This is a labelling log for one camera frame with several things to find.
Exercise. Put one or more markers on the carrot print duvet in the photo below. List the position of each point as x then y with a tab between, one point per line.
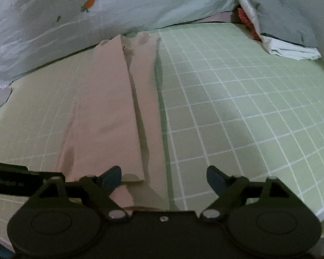
124	5

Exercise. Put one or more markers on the grey cloth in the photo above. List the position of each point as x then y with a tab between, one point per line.
2	95

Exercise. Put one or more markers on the red knitted item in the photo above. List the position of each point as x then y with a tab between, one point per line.
244	19

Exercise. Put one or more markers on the white cloth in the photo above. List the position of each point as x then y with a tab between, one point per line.
286	50

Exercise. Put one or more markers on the grey pillow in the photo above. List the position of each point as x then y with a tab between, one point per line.
280	19

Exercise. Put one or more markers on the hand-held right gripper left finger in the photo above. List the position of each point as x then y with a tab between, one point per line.
112	179

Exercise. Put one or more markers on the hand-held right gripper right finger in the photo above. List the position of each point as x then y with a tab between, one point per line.
216	179

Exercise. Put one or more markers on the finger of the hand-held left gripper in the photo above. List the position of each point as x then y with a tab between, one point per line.
47	174

